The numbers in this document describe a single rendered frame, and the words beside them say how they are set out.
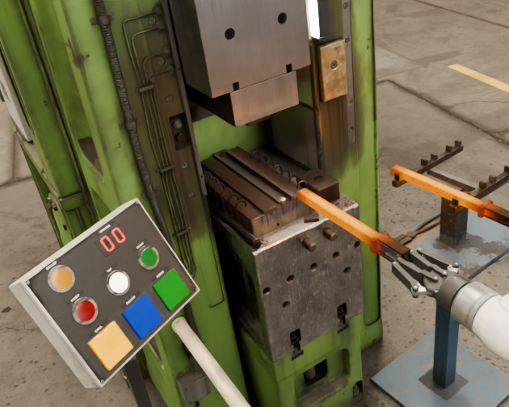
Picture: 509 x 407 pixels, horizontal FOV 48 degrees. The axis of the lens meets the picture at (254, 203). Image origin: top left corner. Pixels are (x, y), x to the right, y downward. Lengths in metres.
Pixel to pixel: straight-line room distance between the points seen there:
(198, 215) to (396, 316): 1.29
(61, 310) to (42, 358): 1.66
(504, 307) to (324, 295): 0.83
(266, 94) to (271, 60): 0.09
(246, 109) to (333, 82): 0.39
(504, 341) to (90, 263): 0.84
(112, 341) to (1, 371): 1.70
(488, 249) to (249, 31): 1.03
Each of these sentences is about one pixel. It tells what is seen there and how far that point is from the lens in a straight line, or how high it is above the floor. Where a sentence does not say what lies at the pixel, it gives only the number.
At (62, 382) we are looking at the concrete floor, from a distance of 2.76.
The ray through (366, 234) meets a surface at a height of 1.07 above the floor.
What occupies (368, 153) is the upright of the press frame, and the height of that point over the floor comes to 0.93.
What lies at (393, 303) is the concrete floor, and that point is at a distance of 2.76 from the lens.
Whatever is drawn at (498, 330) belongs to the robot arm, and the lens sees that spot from 1.12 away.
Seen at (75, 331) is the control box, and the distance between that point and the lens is 1.27.
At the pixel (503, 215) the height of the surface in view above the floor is 0.98.
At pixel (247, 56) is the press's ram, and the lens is 1.44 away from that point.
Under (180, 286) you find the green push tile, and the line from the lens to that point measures 1.39.
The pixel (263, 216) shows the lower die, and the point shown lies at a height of 0.98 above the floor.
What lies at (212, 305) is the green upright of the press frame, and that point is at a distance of 1.90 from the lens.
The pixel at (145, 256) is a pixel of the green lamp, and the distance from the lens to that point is 1.36.
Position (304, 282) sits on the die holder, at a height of 0.72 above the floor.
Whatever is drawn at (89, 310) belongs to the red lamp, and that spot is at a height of 1.09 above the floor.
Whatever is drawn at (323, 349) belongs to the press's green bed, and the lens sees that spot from 2.01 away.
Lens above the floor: 1.87
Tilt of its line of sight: 32 degrees down
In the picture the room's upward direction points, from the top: 9 degrees counter-clockwise
